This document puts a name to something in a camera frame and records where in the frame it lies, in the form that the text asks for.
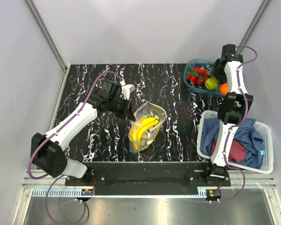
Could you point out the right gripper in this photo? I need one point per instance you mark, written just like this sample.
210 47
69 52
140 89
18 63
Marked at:
221 78

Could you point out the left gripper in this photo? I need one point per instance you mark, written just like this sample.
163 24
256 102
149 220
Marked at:
128 112

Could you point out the fake green apple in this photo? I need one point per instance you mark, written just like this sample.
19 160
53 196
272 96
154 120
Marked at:
211 83

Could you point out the fake orange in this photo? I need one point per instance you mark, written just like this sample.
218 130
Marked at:
223 89

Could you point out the fake lychee bunch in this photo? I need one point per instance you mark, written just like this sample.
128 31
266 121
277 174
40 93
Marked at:
197 76

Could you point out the clear polka dot zip bag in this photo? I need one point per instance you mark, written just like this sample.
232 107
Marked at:
148 109

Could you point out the fake banana bunch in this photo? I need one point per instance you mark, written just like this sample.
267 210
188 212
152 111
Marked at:
140 131

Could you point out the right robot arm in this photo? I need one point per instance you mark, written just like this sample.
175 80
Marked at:
231 113

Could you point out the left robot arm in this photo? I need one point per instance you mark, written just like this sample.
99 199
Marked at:
47 151

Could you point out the teal plastic container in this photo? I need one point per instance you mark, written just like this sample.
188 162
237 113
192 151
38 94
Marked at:
201 89

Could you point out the blue checkered cloth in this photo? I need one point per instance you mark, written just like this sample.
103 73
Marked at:
246 134

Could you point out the red cloth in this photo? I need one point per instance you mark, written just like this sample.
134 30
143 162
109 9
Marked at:
237 152

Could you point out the white laundry basket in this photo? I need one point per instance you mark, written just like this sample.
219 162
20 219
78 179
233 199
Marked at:
268 158

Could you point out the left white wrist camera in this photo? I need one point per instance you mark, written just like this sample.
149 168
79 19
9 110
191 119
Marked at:
126 89

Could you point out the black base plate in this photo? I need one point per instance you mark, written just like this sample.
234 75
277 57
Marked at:
148 179

